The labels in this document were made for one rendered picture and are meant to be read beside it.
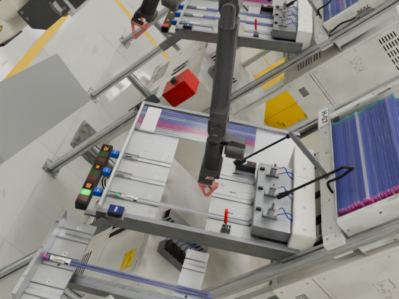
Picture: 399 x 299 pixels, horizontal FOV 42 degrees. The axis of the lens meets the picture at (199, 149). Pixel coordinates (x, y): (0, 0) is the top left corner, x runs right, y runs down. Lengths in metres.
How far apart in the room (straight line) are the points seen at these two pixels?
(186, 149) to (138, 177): 1.49
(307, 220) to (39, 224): 1.34
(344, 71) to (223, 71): 1.62
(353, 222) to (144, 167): 0.81
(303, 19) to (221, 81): 1.61
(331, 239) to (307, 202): 0.23
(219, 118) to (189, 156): 1.92
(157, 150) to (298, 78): 1.23
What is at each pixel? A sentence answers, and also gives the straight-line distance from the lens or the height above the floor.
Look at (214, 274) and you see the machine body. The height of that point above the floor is 0.62.
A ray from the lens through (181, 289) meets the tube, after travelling 1.56.
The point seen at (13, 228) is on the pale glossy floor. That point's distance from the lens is 2.56.
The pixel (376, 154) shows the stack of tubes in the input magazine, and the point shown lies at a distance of 1.87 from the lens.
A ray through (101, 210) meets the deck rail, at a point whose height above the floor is 0.73.
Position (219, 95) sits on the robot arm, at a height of 1.32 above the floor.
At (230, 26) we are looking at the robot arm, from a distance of 1.45.
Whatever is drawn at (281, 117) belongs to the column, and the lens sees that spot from 5.29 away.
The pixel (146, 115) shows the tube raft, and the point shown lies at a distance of 2.28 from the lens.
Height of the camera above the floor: 1.96
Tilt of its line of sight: 29 degrees down
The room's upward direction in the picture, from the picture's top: 61 degrees clockwise
